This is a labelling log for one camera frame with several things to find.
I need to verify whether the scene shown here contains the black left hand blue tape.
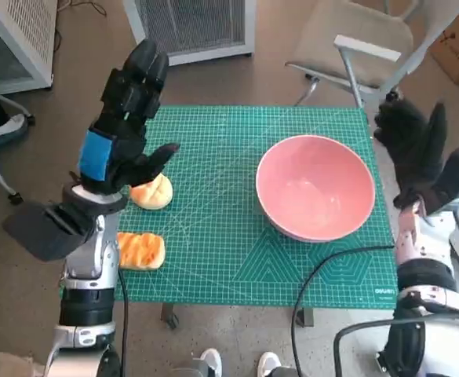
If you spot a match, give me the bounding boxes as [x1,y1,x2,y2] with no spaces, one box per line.
[68,38,181,197]

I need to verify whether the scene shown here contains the black gloved right hand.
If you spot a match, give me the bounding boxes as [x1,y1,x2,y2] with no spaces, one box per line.
[373,93,449,216]

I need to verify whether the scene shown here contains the round toy bread bun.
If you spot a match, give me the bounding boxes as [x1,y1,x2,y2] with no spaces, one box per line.
[129,174,174,211]

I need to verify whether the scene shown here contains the pink bowl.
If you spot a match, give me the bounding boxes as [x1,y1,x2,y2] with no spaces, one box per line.
[255,134,377,243]

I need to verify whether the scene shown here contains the rectangular orange toy bread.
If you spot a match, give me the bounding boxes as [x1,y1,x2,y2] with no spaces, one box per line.
[115,231,166,271]

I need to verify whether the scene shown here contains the person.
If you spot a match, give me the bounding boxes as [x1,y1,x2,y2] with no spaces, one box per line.
[0,42,30,150]

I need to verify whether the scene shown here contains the green cutting mat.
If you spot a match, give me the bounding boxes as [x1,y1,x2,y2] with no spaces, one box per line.
[59,104,399,311]

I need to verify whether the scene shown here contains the white cabinet with mesh front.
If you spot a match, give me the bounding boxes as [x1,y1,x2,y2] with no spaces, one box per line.
[122,0,254,67]

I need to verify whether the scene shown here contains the white perforated metal cabinet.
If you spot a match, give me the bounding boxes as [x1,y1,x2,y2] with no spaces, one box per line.
[0,0,60,95]

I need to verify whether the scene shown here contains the beige office chair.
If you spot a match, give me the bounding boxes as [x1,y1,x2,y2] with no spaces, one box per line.
[285,0,459,109]

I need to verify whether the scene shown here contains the thin black floor cable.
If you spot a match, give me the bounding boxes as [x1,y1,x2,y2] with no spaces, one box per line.
[54,0,108,52]

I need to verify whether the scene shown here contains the grey wheeled chair frame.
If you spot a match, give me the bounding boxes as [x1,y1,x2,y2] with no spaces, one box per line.
[0,84,36,205]

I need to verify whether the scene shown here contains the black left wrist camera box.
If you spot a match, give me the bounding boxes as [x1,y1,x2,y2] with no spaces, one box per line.
[2,199,97,262]

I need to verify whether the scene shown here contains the long black left arm cable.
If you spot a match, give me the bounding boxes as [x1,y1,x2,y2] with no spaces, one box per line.
[117,269,132,377]

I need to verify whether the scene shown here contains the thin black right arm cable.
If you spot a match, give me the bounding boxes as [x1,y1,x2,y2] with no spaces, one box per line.
[291,245,395,377]

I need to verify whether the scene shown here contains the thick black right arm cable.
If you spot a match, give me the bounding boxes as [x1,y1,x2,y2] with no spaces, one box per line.
[333,316,426,377]

